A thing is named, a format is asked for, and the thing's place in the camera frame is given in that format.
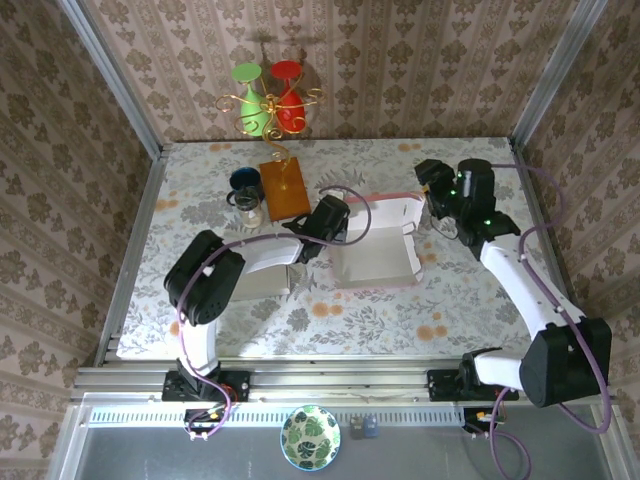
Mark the red wine glass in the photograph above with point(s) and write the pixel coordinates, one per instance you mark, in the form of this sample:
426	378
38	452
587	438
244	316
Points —
290	107

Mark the pink paper box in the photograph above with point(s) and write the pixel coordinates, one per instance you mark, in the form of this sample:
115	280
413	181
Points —
375	255

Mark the dark blue mug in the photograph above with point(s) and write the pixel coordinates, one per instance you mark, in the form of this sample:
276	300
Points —
245	177

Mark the black power connector box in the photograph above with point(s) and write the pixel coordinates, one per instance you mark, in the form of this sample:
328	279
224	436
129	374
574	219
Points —
205	420
480	419

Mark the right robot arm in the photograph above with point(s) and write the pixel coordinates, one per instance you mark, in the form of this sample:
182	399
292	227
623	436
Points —
515	285

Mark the small blue plastic object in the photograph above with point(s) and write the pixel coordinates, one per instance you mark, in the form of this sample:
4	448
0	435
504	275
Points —
371	426

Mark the leaf pattern bowl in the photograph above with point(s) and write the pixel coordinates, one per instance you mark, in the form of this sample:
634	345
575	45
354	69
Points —
310	437

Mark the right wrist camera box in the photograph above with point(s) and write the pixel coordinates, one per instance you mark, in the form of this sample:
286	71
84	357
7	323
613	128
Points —
477	180

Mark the green wine glass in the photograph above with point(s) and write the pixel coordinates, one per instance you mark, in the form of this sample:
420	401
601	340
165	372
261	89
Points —
252	112

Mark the small grey plastic object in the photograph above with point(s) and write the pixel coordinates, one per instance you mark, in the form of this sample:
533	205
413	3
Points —
357	428

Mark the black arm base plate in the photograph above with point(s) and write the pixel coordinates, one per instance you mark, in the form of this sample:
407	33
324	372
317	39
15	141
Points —
235	385
442	385

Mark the floral table cover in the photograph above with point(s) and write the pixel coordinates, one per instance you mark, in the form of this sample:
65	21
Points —
300	340

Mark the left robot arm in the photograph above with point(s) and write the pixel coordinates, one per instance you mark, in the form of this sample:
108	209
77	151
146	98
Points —
200	280

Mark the aluminium frame profile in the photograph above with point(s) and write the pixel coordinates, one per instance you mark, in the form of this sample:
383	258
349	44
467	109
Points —
550	75
145	215
340	380
535	210
115	80

